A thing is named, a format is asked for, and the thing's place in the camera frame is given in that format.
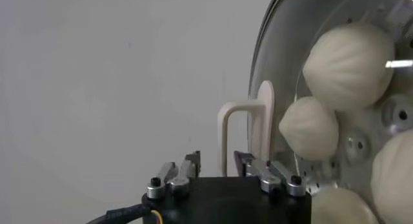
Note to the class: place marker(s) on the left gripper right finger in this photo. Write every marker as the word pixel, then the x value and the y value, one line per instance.
pixel 271 177

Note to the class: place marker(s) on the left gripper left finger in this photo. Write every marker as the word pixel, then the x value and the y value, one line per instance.
pixel 174 180

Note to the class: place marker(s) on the white steamed baozi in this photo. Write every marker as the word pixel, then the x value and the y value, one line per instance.
pixel 308 128
pixel 395 180
pixel 348 67
pixel 345 209

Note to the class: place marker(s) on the stainless steel steamer basket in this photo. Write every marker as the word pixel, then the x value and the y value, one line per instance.
pixel 358 144

